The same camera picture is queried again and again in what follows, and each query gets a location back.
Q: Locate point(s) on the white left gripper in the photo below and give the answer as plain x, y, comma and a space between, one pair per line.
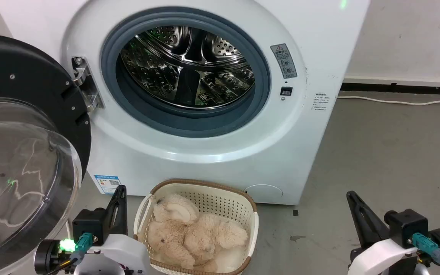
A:
124, 254

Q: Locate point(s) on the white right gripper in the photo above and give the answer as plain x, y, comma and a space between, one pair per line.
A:
386, 258

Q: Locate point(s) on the white front-load washing machine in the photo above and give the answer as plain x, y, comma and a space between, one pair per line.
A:
212, 168

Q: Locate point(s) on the blue energy label sticker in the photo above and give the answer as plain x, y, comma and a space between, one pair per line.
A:
107, 184

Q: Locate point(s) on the beige plush teddy bear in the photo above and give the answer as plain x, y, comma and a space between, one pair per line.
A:
189, 236

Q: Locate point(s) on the cream plastic laundry basket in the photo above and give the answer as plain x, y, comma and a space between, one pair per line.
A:
220, 198

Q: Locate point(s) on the round white filter cover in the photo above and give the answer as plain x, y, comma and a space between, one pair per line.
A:
263, 192

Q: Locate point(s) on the black washer door, clear bowl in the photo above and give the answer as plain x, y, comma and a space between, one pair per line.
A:
21, 160

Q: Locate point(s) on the grey rubber door gasket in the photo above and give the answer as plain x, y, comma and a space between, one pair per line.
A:
189, 122

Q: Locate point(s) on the white plush toy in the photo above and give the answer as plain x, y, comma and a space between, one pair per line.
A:
227, 259

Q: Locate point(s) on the small printed text label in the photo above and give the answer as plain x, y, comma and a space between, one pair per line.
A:
320, 102

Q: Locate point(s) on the chrome door hinge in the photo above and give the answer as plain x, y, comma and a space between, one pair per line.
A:
86, 82

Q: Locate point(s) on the black baseboard strip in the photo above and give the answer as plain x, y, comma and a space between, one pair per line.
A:
403, 88

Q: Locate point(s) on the black door latch slot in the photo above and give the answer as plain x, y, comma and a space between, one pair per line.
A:
286, 91

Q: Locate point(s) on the perforated steel washer drum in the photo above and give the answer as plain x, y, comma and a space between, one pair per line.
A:
189, 65

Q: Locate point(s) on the grey warning sticker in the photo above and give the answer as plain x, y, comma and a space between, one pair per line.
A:
283, 61

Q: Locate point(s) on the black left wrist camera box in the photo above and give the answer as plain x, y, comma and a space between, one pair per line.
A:
89, 225

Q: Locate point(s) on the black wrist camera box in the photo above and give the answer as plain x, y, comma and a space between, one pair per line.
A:
406, 227
89, 225

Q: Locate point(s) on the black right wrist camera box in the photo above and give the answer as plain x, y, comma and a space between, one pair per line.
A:
406, 227

